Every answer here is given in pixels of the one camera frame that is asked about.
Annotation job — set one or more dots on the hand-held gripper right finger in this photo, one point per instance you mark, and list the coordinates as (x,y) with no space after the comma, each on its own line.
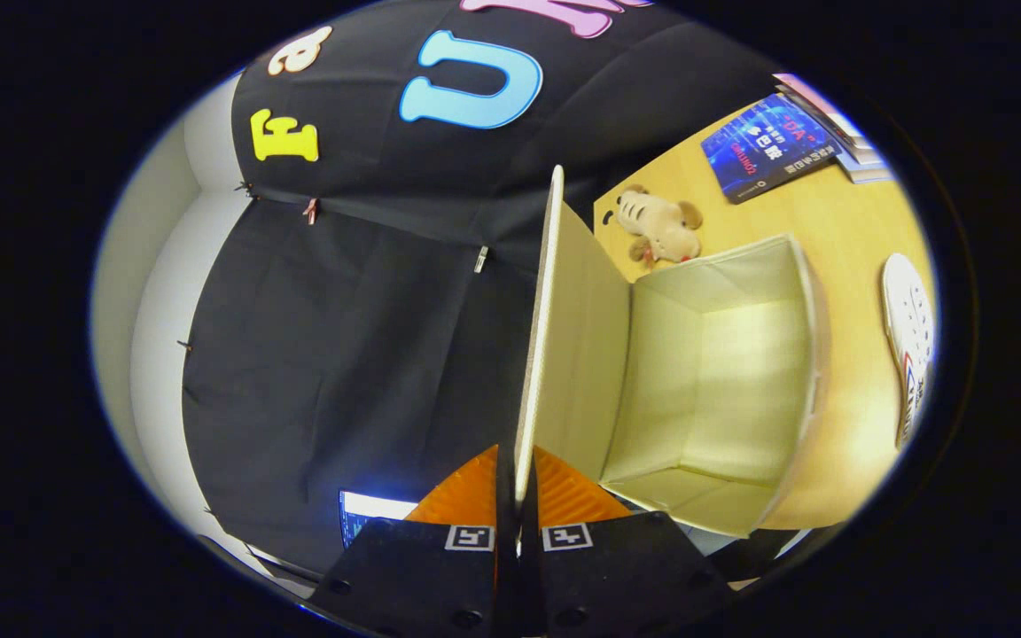
(626,576)

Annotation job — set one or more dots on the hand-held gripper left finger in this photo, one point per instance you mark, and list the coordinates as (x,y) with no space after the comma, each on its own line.
(413,576)

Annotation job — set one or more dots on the beige fabric storage box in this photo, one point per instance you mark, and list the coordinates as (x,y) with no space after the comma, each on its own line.
(705,390)

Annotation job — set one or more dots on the white canvas shoe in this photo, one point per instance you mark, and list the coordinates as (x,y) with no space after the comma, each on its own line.
(911,337)

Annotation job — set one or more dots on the computer monitor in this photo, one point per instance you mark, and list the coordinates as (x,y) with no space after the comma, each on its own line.
(369,514)

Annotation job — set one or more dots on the silver clip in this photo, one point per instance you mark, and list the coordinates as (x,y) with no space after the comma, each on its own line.
(481,258)

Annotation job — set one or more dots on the tan plush dog toy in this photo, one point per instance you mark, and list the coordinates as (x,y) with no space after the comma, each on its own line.
(661,226)

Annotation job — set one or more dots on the pink clip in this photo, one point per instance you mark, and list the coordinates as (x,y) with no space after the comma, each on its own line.
(310,210)

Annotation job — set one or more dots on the dark blue book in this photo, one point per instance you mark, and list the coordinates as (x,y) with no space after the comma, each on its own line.
(767,146)

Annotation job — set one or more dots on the light blue cover book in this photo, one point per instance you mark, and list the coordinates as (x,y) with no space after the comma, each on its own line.
(869,167)

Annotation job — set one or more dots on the pink cover book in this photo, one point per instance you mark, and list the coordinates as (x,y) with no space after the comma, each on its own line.
(816,102)

